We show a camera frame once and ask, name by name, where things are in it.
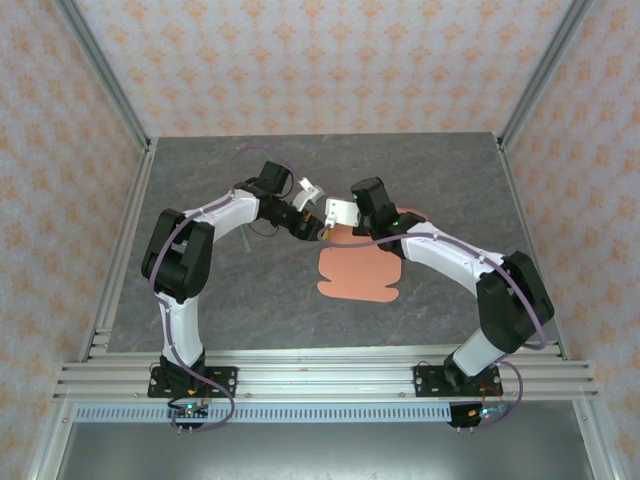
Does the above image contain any orange cardboard paper box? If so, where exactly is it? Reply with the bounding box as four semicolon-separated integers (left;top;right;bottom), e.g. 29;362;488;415
317;207;431;304

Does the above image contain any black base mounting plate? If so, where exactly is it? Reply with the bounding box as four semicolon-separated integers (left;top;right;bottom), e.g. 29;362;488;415
146;366;239;399
413;364;502;399

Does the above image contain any controller board with lights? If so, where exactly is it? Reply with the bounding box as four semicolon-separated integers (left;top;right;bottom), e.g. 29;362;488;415
446;401;512;432
166;397;212;435

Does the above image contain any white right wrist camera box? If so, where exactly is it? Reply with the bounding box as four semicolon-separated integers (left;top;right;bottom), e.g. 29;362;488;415
324;198;360;227

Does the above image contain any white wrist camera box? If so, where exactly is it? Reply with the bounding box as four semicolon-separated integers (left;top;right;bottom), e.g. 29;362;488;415
291;178;321;211
324;198;360;227

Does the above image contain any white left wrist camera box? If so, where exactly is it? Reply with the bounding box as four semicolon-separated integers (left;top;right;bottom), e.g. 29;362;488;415
291;178;321;211

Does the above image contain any aluminium table side rail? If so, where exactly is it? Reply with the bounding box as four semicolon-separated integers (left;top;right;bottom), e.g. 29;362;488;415
496;134;572;362
79;138;159;362

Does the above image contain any long aluminium cross rail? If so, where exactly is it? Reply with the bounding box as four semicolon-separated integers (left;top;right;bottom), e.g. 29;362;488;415
52;347;600;403

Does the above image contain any slotted grey cable duct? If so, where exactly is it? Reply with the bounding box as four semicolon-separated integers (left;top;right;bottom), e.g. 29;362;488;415
73;404;454;425

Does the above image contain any purple cable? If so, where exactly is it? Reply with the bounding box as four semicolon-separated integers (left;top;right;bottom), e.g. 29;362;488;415
319;229;550;432
148;144;309;435

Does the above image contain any aluminium frame post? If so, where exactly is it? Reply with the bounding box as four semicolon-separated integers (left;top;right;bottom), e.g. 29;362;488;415
498;0;599;149
52;0;152;151

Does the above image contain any aluminium frame leg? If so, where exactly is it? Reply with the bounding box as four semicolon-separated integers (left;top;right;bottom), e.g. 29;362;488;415
27;399;76;480
572;399;624;480

